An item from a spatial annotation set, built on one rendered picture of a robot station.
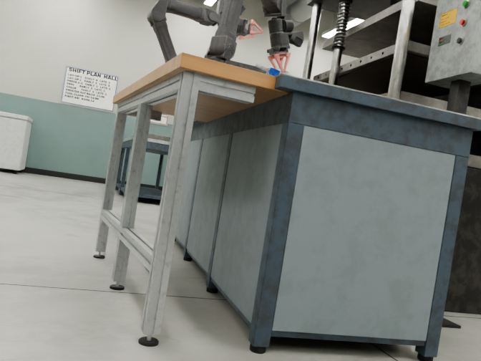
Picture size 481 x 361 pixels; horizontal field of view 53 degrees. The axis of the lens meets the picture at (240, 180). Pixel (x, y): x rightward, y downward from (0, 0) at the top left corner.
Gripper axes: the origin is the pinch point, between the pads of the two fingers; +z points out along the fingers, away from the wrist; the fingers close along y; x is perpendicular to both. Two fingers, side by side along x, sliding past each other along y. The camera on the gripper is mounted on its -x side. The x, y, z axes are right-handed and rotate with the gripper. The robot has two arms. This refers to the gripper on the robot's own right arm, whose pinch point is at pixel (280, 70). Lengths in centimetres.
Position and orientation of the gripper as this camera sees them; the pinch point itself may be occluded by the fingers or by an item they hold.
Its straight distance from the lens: 197.7
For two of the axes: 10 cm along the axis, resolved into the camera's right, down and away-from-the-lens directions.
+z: 1.4, 9.7, 1.9
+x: -9.5, 1.9, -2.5
